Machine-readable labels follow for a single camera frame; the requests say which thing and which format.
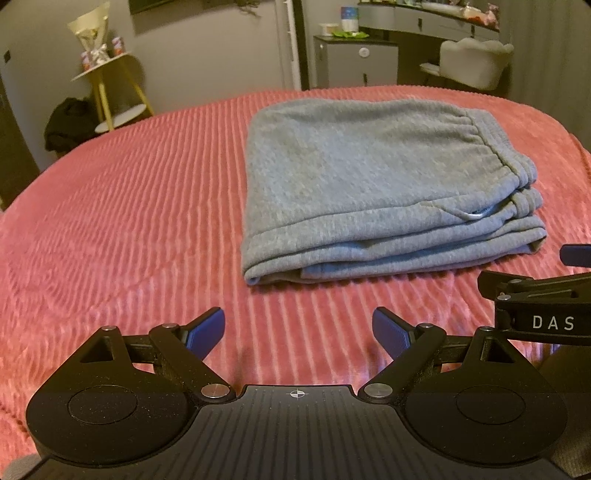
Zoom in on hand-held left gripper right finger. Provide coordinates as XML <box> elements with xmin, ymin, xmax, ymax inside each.
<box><xmin>358</xmin><ymin>307</ymin><xmax>540</xmax><ymax>403</ymax></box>

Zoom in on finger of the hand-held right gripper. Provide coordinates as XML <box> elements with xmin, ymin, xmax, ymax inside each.
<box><xmin>477</xmin><ymin>270</ymin><xmax>591</xmax><ymax>302</ymax></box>
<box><xmin>560</xmin><ymin>244</ymin><xmax>591</xmax><ymax>268</ymax></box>

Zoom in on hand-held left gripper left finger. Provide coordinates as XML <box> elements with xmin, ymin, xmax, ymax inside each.
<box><xmin>78</xmin><ymin>307</ymin><xmax>236</xmax><ymax>403</ymax></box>

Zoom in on grey pants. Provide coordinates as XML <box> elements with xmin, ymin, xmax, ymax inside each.
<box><xmin>242</xmin><ymin>99</ymin><xmax>548</xmax><ymax>286</ymax></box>

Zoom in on pink ribbed blanket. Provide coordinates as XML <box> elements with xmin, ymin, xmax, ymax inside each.
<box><xmin>0</xmin><ymin>84</ymin><xmax>591</xmax><ymax>467</ymax></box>

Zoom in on white shell chair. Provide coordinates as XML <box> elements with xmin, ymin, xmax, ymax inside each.
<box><xmin>420</xmin><ymin>38</ymin><xmax>514</xmax><ymax>90</ymax></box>

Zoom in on black bag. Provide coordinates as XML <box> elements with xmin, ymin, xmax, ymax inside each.
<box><xmin>45</xmin><ymin>97</ymin><xmax>100</xmax><ymax>153</ymax></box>

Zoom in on yellow side table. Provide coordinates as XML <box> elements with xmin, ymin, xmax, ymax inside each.
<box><xmin>70</xmin><ymin>53</ymin><xmax>155</xmax><ymax>134</ymax></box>

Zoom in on grey cabinet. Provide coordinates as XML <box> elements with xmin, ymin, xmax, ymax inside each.
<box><xmin>314</xmin><ymin>34</ymin><xmax>399</xmax><ymax>89</ymax></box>

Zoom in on grey vanity desk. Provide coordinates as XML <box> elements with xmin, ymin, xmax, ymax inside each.
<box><xmin>358</xmin><ymin>2</ymin><xmax>502</xmax><ymax>86</ymax></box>

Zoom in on white tower fan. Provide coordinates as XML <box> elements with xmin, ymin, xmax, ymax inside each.
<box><xmin>276</xmin><ymin>0</ymin><xmax>303</xmax><ymax>90</ymax></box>

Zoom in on wrapped bouquet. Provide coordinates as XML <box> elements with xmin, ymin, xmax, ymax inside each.
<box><xmin>67</xmin><ymin>2</ymin><xmax>114</xmax><ymax>72</ymax></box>

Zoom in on dark wall picture frame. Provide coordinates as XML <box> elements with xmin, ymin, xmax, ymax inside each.
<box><xmin>129</xmin><ymin>0</ymin><xmax>204</xmax><ymax>14</ymax></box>

